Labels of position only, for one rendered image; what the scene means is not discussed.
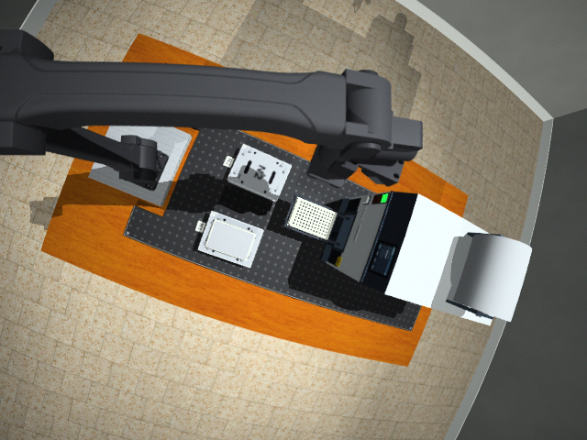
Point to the white cylinder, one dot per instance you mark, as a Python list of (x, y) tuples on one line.
[(493, 275)]

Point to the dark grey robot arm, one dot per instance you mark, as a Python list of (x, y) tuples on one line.
[(46, 100)]

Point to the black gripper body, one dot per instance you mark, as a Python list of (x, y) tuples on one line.
[(319, 166)]

